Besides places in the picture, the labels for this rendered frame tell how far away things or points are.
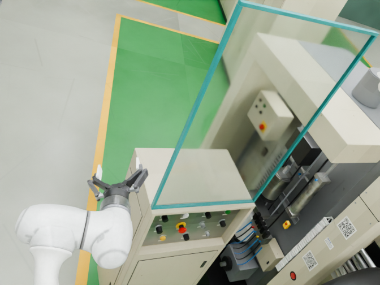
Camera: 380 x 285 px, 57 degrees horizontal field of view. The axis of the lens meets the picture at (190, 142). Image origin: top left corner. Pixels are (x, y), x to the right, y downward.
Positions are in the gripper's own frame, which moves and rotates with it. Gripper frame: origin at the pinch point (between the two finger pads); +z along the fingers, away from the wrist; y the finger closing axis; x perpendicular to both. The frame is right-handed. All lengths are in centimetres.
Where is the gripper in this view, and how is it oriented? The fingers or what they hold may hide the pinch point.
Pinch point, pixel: (119, 165)
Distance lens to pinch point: 124.8
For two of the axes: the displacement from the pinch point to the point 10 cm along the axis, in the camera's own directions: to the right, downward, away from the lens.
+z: -1.2, -5.2, 8.4
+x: -1.5, -8.3, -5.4
